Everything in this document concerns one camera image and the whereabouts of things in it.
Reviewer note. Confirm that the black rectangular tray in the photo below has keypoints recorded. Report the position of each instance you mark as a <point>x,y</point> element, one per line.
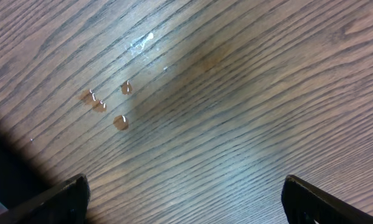
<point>18,181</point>

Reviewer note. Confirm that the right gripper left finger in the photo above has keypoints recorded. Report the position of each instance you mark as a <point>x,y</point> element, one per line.
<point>66,202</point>

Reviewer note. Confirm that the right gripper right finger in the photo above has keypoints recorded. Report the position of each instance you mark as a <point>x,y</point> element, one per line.
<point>305,203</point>

